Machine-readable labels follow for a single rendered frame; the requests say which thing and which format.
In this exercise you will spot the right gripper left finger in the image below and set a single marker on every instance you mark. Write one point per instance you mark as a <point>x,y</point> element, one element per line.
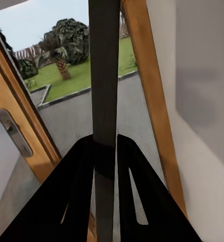
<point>59,210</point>

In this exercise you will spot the poster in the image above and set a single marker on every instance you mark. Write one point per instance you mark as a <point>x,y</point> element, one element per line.
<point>104,24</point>

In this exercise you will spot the door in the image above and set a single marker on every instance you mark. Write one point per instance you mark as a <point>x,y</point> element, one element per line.
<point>46,100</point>

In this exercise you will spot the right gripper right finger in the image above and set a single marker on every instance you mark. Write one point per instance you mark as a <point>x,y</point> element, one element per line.
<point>166,221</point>

